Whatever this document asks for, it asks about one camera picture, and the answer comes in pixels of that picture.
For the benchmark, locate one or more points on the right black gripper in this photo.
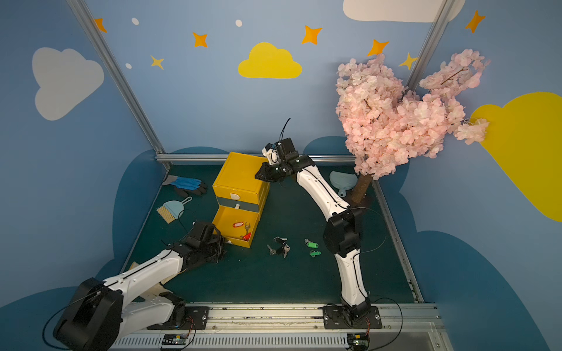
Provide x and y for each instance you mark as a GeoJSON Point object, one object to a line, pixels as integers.
{"type": "Point", "coordinates": [272, 171]}

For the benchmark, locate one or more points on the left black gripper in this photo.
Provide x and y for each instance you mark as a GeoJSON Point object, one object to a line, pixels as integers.
{"type": "Point", "coordinates": [215, 245]}

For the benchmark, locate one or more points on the yellow bottom drawer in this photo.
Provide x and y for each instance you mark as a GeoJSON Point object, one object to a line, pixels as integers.
{"type": "Point", "coordinates": [224, 219]}

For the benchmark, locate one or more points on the dark teal drawer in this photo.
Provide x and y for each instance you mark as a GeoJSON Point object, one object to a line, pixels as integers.
{"type": "Point", "coordinates": [239, 205]}

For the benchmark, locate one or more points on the yellow drawer cabinet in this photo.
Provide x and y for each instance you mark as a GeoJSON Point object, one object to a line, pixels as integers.
{"type": "Point", "coordinates": [236, 179]}

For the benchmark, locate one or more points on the black key bunch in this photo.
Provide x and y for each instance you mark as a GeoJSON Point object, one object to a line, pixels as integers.
{"type": "Point", "coordinates": [282, 247]}

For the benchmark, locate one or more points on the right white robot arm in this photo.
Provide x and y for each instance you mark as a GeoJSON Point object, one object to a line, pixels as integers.
{"type": "Point", "coordinates": [341, 236]}

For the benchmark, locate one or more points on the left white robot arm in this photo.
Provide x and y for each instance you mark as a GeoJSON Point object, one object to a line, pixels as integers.
{"type": "Point", "coordinates": [102, 312]}

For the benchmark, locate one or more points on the small blue hand brush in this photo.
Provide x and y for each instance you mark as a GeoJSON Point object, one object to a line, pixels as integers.
{"type": "Point", "coordinates": [172, 210]}

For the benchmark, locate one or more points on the light blue dustpan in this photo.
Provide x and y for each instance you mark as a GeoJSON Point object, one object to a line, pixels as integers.
{"type": "Point", "coordinates": [343, 182]}

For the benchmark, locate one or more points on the blue black work glove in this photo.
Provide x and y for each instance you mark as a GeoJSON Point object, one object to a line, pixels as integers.
{"type": "Point", "coordinates": [186, 186]}

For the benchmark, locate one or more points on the pink cherry blossom tree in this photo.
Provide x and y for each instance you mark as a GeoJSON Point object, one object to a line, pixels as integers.
{"type": "Point", "coordinates": [386, 124]}

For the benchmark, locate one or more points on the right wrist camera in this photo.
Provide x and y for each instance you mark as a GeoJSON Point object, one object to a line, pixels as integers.
{"type": "Point", "coordinates": [279, 152]}

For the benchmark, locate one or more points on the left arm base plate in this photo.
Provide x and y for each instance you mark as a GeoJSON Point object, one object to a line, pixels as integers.
{"type": "Point", "coordinates": [185, 318]}

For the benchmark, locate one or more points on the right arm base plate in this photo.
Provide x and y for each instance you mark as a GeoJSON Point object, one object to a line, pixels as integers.
{"type": "Point", "coordinates": [338, 317]}

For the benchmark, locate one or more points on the aluminium rail base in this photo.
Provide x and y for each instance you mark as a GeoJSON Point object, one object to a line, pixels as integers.
{"type": "Point", "coordinates": [388, 326]}

